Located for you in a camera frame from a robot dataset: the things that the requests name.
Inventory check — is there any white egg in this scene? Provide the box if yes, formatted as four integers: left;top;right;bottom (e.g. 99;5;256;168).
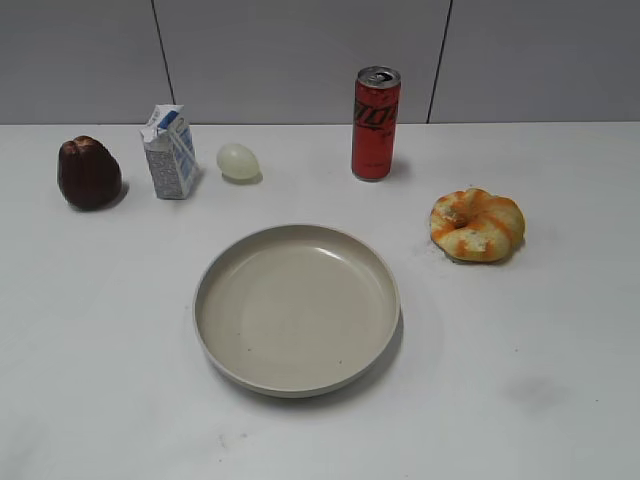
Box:
216;143;260;180

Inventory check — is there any dark red wax apple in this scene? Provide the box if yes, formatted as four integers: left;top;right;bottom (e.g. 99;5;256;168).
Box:
57;135;122;211

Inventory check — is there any red soda can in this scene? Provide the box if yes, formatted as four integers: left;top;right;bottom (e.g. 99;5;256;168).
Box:
351;66;401;181

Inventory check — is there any orange glazed bread bun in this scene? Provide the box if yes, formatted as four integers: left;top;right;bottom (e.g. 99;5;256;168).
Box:
429;188;526;263

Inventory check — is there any blue white milk carton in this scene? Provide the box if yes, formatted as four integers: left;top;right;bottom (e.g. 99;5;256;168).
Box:
140;104;200;200

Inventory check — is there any beige round plate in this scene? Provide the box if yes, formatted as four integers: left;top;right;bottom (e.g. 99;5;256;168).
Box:
192;224;401;399

